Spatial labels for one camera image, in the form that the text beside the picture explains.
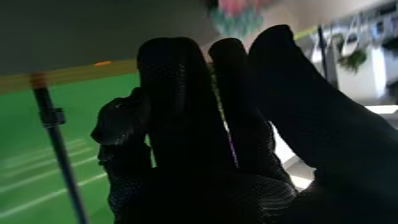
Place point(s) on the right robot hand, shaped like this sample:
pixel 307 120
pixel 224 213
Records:
pixel 195 140

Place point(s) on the bunch of flowers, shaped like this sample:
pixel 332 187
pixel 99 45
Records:
pixel 236 15

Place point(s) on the black stand pole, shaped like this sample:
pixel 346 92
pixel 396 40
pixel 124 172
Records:
pixel 55 133

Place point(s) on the dark mat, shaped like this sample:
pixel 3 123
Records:
pixel 89 30

